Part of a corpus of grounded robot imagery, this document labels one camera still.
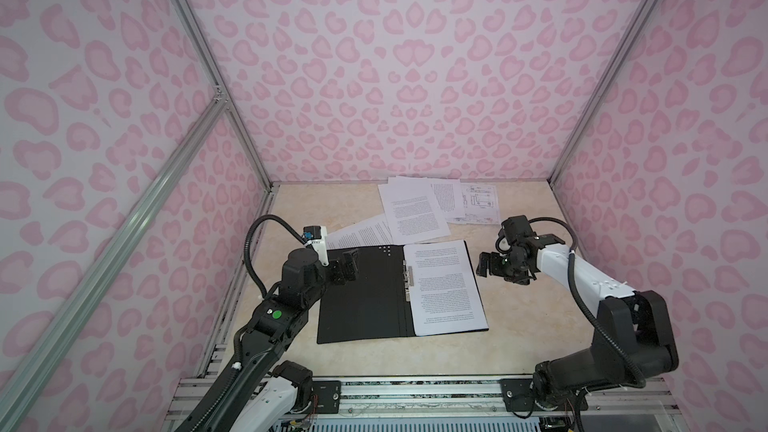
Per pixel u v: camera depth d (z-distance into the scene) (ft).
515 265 2.42
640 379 1.34
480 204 3.73
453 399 2.45
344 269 2.20
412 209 3.64
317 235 2.12
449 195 3.90
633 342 1.41
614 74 2.88
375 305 2.91
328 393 2.41
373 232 3.50
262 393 1.91
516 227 2.35
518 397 2.42
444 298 2.96
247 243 1.66
